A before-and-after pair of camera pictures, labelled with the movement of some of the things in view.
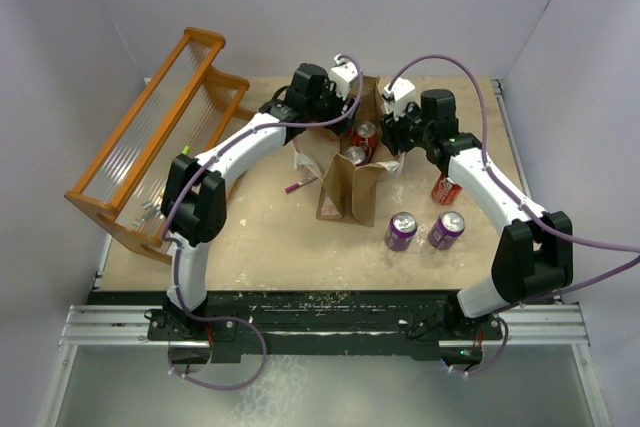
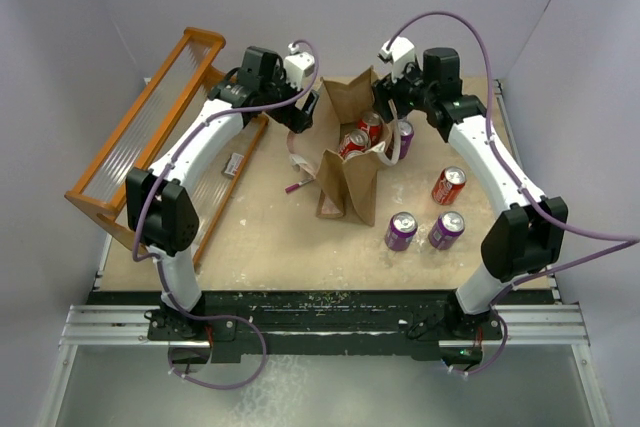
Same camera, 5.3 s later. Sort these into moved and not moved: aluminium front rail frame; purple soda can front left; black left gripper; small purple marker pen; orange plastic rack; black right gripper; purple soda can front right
Moved: black left gripper; black right gripper
Not moved: orange plastic rack; small purple marker pen; purple soda can front left; purple soda can front right; aluminium front rail frame
